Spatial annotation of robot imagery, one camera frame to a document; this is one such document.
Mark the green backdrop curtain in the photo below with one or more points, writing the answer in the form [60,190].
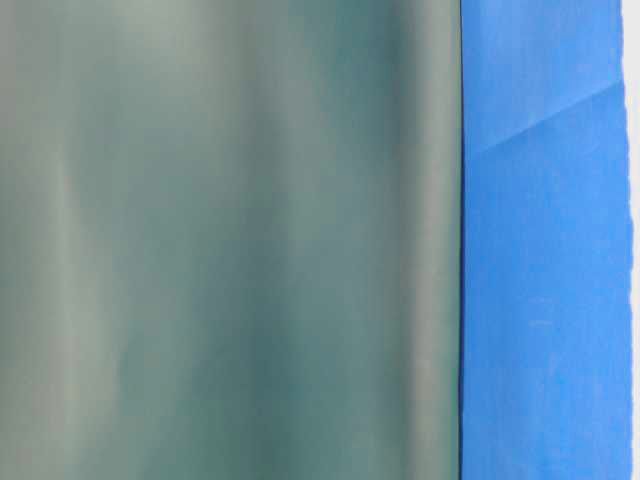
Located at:
[229,239]

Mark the blue table cloth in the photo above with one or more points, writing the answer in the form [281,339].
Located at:
[546,356]

